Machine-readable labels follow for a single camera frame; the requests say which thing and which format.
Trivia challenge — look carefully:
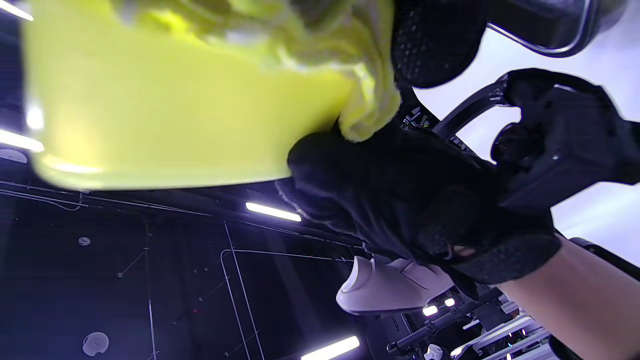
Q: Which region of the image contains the person's left hand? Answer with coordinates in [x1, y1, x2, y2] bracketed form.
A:
[287, 122, 562, 301]

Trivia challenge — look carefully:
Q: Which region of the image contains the person's right hand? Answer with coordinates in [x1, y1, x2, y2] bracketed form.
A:
[390, 0, 488, 88]

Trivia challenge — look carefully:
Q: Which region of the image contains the white yellow dish cloth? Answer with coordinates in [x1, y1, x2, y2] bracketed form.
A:
[112, 0, 402, 143]

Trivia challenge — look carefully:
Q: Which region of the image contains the yellow plastic food container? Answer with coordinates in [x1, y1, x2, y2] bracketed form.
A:
[22, 0, 356, 191]

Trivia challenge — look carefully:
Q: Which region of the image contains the person's left forearm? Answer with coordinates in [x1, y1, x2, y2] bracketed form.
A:
[500, 235, 640, 360]

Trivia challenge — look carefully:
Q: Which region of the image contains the white headset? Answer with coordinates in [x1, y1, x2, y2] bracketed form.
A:
[336, 255, 455, 316]

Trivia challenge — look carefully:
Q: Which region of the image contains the ceiling light strip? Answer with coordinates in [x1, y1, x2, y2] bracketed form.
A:
[0, 129, 45, 153]
[245, 201, 302, 222]
[0, 0, 34, 22]
[300, 336, 361, 360]

